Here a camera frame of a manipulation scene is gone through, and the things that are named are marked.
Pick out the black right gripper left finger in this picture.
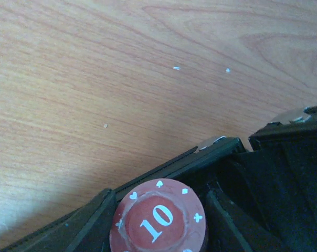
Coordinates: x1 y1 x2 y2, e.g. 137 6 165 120
6 188 116 251

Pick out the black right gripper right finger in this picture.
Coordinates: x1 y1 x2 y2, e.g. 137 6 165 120
205 191 253 251

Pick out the red poker chip stack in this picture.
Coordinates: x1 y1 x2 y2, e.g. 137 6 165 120
109 178 207 251

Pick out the black poker set case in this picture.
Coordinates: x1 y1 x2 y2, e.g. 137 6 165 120
0 104 317 252

